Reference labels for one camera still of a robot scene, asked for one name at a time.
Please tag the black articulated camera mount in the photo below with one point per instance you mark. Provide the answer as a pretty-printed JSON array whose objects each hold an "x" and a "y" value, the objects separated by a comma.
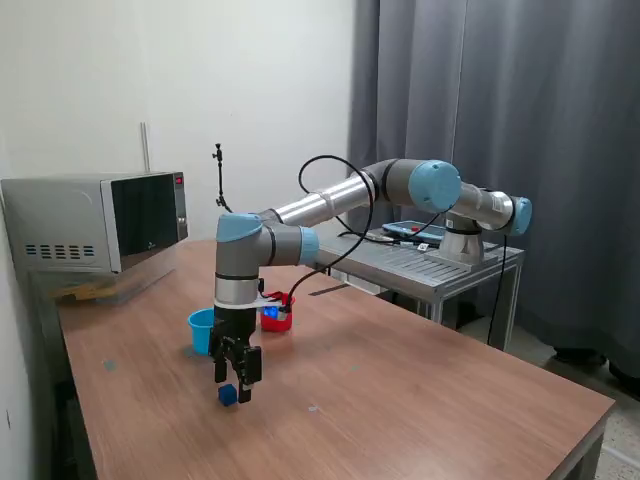
[{"x": 220, "y": 185}]

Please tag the clear plastic box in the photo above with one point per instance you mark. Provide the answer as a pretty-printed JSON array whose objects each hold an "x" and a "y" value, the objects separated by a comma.
[{"x": 140, "y": 285}]

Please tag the wooden blocks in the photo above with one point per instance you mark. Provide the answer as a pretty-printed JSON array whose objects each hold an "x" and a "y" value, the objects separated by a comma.
[{"x": 75, "y": 294}]

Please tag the white wall pipe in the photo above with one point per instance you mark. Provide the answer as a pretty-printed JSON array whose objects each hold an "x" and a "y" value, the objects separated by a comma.
[{"x": 145, "y": 150}]

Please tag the silver microwave oven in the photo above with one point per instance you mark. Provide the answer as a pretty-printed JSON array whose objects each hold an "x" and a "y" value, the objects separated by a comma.
[{"x": 60, "y": 220}]

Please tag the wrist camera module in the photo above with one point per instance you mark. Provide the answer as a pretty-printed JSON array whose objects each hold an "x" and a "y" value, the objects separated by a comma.
[{"x": 274, "y": 309}]

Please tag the blue cube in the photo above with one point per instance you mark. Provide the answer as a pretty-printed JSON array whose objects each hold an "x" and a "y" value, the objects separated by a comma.
[{"x": 226, "y": 395}]

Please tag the red plastic cup bin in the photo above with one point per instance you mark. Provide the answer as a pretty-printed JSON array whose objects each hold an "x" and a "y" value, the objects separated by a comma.
[{"x": 270, "y": 326}]

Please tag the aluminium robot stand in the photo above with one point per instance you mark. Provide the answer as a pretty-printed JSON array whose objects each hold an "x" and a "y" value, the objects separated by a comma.
[{"x": 450, "y": 272}]

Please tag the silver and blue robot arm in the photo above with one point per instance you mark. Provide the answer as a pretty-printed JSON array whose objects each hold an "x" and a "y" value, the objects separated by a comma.
[{"x": 320, "y": 200}]

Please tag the blue plastic cup bin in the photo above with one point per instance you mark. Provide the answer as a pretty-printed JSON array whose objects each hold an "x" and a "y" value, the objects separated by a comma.
[{"x": 200, "y": 332}]

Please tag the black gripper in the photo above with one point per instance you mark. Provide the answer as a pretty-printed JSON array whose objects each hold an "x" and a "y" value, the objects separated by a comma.
[{"x": 235, "y": 325}]

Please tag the blue teach pendant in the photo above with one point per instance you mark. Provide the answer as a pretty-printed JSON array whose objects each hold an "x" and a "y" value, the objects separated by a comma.
[{"x": 415, "y": 232}]

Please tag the grey round sticker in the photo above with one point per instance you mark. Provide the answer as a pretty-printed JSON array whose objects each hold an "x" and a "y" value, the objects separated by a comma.
[{"x": 109, "y": 365}]

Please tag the grey curtain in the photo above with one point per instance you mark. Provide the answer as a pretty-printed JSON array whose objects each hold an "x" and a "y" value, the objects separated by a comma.
[{"x": 575, "y": 100}]

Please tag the black tape strip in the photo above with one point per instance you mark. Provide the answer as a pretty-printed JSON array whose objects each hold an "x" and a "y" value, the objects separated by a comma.
[{"x": 325, "y": 290}]

